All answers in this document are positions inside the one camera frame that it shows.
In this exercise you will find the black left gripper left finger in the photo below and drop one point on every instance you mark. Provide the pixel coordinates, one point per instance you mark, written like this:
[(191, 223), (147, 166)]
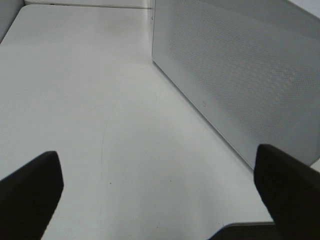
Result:
[(29, 197)]

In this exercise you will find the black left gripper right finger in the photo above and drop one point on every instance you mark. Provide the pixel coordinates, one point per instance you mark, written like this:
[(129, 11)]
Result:
[(290, 190)]

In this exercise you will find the white microwave oven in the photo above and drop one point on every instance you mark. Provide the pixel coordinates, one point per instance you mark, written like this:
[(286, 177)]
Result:
[(153, 4)]

